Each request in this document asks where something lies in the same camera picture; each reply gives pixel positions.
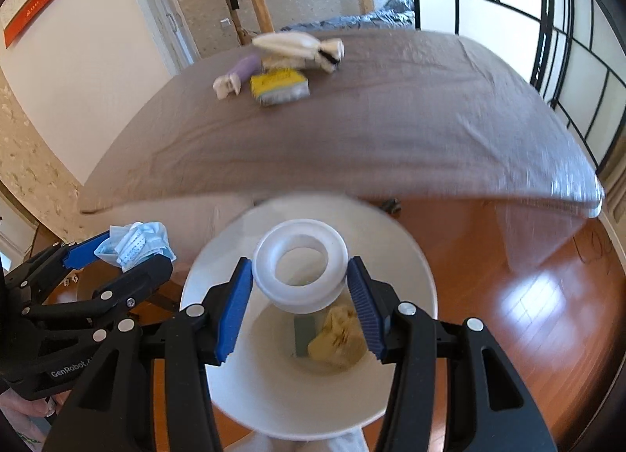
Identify light blue face mask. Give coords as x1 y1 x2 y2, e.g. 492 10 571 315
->
94 222 177 272

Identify grey green sponge block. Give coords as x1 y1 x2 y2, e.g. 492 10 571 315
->
294 314 317 358

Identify white foam tape ring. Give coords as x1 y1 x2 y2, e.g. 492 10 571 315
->
251 218 351 315

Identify purple tube with white cap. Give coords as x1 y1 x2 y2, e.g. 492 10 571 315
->
212 54 263 100

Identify yellow snack packet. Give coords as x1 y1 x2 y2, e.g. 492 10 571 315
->
249 68 310 106

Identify white drawstring cloth pouch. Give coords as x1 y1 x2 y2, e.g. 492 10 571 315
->
252 31 345 74

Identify person left hand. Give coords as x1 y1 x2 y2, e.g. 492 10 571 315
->
0 384 70 448

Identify white wardrobe doors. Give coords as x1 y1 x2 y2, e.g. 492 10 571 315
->
137 0 201 75

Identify black framed shoji screen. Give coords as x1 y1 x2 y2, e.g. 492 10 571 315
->
414 0 625 171

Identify grey rumpled duvet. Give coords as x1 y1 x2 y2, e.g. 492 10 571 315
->
281 0 415 32

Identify black cable on floor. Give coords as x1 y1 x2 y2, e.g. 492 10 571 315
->
572 223 615 277

